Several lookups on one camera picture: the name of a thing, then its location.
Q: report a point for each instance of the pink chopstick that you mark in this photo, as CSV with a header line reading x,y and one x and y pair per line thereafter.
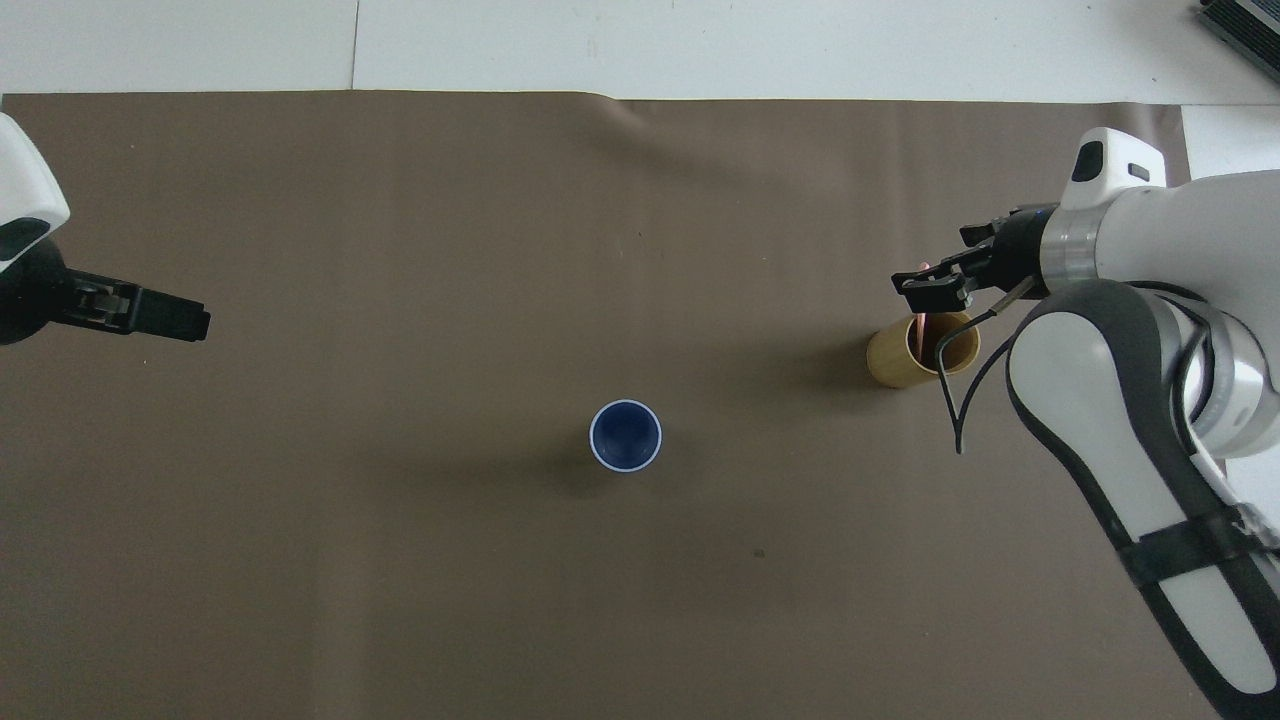
x,y
922,320

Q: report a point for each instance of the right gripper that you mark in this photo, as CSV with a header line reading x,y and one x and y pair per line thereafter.
x,y
1020,250

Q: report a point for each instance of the wooden cup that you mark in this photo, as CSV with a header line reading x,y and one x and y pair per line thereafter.
x,y
895,358

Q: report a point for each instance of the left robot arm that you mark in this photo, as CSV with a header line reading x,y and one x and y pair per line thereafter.
x,y
22,185

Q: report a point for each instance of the black stand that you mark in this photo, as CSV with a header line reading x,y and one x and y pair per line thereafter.
x,y
1245,22

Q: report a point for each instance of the blue cup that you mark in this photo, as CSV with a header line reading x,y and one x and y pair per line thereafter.
x,y
625,435

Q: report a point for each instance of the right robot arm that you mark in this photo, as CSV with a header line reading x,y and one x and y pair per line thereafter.
x,y
1150,420

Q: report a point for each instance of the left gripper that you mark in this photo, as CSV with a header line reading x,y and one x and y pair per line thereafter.
x,y
30,295

